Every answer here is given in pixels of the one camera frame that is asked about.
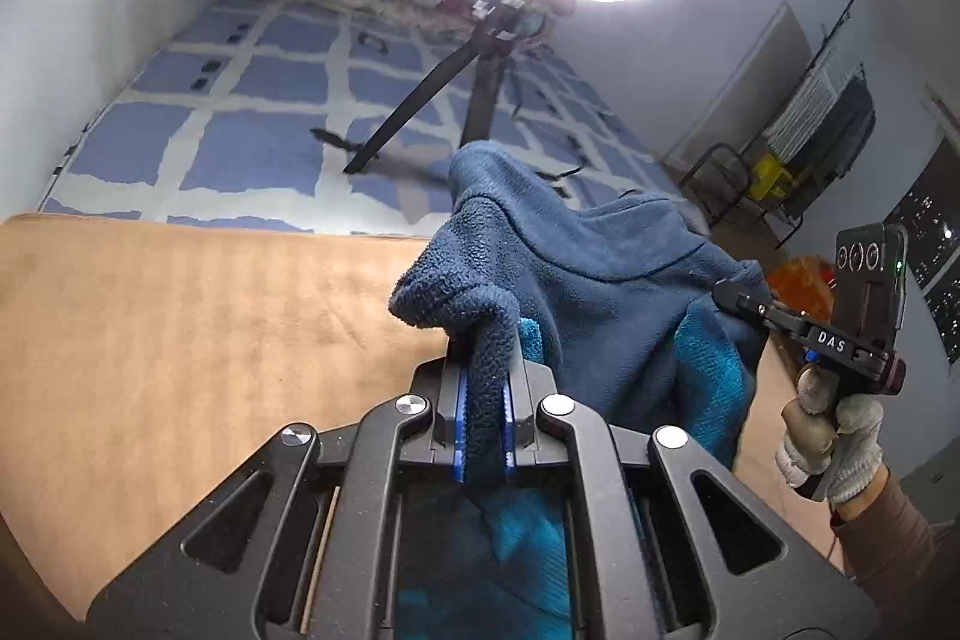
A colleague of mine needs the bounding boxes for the person's right forearm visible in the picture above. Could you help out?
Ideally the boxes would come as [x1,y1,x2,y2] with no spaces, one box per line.
[829,467,960,603]

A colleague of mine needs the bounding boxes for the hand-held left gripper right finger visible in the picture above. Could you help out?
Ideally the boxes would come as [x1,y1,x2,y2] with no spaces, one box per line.
[504,361,878,640]

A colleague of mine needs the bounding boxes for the yellow crate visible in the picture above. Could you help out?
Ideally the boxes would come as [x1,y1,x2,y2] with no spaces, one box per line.
[750,152,792,202]

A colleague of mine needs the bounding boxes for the striped towel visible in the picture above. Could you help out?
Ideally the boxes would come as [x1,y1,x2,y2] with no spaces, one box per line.
[765,66,848,157]

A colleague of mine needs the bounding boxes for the tan blanket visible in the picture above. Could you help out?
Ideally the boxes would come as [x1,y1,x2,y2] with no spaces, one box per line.
[0,212,796,626]

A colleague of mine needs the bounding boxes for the dark speckled panel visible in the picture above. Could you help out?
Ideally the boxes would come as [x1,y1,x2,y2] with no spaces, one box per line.
[885,130,960,378]

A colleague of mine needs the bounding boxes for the black tripod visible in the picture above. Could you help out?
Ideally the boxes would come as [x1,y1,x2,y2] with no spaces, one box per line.
[343,0,556,176]

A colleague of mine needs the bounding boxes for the black clothes rack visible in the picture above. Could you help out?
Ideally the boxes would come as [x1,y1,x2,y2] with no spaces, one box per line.
[679,0,878,247]

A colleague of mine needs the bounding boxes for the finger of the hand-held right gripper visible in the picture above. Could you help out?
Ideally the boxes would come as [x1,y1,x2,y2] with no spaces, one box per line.
[712,280,773,320]

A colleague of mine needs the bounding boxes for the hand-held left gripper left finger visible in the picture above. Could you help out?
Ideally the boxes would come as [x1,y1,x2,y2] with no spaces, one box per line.
[86,336,470,640]

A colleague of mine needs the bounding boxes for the person's right hand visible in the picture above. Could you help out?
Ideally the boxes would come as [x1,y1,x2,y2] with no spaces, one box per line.
[775,364,887,504]

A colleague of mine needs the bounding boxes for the blue checked bedsheet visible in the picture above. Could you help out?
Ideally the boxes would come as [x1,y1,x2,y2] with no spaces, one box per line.
[37,0,710,236]

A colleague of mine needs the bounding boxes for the grey hanging coat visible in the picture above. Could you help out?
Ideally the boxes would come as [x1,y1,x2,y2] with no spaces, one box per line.
[787,74,877,214]

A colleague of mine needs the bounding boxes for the blue plaid fleece jacket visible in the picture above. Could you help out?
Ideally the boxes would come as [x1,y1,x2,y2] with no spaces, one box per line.
[388,139,770,640]

